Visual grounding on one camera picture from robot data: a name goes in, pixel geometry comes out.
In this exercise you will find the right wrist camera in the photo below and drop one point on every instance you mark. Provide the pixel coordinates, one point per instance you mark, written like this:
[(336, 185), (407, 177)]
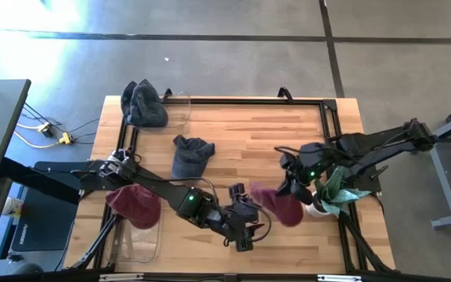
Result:
[(288, 160)]

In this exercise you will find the red denim cap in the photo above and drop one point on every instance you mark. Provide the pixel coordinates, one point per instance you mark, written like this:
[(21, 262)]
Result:
[(135, 205), (284, 209)]

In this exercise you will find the black power plug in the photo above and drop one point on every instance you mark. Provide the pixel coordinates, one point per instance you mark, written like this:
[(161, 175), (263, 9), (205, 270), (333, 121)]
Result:
[(46, 130)]

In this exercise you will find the blue denim cap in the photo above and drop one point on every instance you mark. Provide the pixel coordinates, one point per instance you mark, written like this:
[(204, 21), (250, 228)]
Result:
[(190, 158), (149, 109), (125, 100)]

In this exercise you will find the silver LED light bar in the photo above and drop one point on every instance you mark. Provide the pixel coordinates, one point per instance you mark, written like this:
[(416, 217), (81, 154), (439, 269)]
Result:
[(121, 278), (339, 278)]

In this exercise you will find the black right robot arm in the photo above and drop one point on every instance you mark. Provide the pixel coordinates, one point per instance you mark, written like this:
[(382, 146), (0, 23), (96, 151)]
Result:
[(374, 143)]

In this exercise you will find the green cloth with white cup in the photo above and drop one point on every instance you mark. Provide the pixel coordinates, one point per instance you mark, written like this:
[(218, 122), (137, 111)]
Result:
[(319, 207)]

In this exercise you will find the black aluminium table frame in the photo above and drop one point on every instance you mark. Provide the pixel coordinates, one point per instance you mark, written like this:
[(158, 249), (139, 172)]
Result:
[(249, 101)]

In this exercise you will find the black diagonal rig strut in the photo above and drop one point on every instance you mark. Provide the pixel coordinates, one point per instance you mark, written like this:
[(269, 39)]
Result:
[(37, 180)]

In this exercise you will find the person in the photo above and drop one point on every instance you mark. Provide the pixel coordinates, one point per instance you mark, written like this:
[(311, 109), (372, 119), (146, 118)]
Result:
[(27, 269)]

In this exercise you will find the white paper cup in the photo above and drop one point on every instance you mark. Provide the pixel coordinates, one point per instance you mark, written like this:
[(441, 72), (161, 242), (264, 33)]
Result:
[(13, 207)]

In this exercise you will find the black overhead rig beam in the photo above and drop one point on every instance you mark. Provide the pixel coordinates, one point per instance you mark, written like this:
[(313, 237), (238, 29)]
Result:
[(225, 279)]

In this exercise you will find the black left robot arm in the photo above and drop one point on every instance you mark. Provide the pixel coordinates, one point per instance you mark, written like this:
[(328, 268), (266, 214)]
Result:
[(159, 188)]

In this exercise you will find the clear plastic bin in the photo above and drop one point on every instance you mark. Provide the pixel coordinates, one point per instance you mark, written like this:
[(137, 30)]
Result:
[(139, 246), (180, 113)]

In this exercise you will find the grey metal table frame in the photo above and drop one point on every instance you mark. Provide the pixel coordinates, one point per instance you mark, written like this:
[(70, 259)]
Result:
[(442, 184)]

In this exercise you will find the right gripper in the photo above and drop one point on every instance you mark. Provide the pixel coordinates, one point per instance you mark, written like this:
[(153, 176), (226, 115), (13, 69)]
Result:
[(311, 164)]

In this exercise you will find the black table clamp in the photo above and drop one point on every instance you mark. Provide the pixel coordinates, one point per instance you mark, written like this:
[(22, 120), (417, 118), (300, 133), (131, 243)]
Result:
[(167, 95), (285, 93)]

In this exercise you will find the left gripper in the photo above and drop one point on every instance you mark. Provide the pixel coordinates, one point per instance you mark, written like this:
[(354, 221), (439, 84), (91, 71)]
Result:
[(237, 219)]

